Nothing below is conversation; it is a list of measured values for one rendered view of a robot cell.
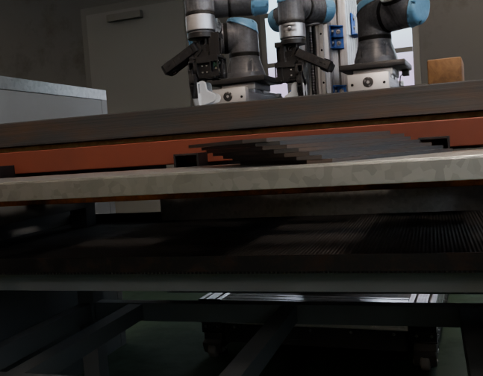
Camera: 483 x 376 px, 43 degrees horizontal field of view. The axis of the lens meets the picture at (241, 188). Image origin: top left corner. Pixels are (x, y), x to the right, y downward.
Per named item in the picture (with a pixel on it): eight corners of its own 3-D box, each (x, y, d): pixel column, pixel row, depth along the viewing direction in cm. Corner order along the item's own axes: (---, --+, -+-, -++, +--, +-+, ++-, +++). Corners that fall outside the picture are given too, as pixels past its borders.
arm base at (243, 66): (235, 83, 245) (233, 58, 244) (270, 79, 240) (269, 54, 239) (220, 80, 231) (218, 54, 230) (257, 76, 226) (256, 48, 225)
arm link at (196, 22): (181, 16, 153) (192, 22, 161) (182, 34, 154) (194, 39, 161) (208, 12, 151) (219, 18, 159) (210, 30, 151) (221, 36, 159)
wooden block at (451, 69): (462, 83, 111) (460, 56, 111) (428, 87, 113) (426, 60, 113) (464, 88, 122) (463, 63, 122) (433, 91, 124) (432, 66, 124)
